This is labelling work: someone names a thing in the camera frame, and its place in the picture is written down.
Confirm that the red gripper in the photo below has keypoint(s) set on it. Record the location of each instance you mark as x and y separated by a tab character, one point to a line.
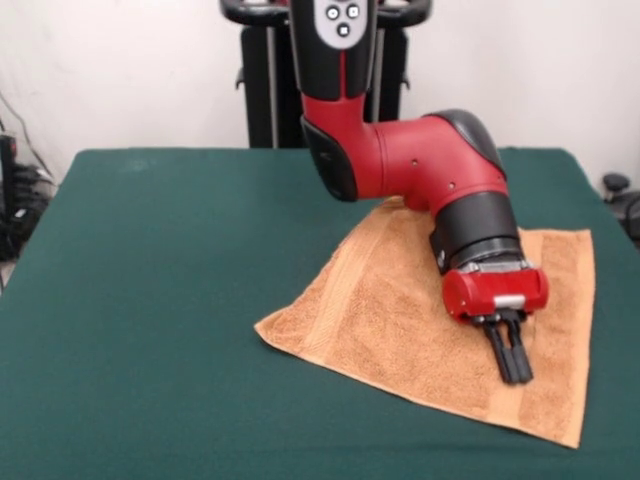
495	292

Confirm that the orange terry towel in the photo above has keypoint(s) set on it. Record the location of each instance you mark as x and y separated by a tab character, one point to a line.
390	330

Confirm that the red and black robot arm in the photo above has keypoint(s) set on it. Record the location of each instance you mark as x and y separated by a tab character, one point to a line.
430	160

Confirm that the dark green table cloth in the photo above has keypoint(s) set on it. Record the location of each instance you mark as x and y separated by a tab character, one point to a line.
125	325

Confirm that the black electronics box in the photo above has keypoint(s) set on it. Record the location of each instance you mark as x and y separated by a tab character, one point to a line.
7	160

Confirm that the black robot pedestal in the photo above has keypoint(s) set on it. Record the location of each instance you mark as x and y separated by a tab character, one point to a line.
260	90

